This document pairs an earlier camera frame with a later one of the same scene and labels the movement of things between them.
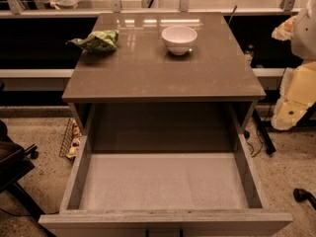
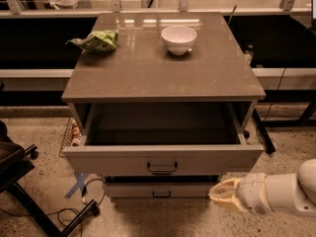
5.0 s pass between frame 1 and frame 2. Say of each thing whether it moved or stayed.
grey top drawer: moved
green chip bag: stayed
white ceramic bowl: stayed
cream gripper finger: moved
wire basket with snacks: stayed
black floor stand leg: stayed
